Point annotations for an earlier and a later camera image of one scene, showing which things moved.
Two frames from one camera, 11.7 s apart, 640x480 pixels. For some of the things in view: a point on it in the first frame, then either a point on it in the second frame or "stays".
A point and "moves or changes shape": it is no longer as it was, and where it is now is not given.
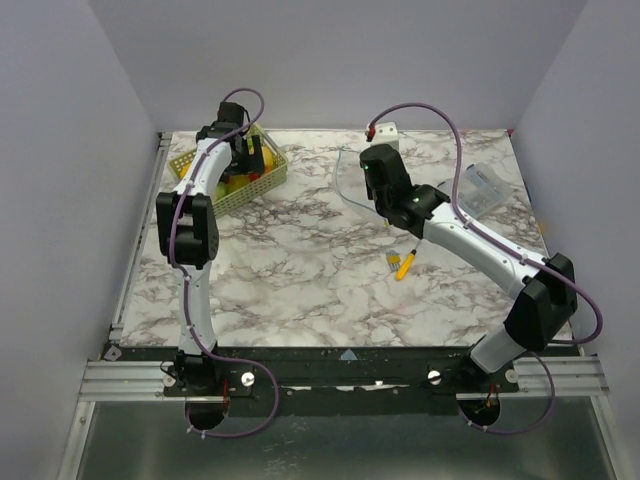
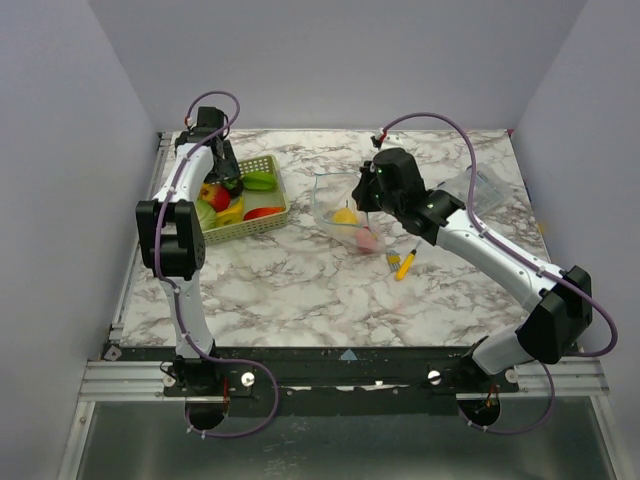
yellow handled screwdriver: x=406 y=263 stays
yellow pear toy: x=267 y=158 -> x=345 y=215
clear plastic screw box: x=478 y=189 stays
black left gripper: x=251 y=163 -> x=227 y=170
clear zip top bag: x=350 y=180 moves or changes shape
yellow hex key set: x=393 y=258 stays
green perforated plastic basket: x=236 y=188 -> x=255 y=198
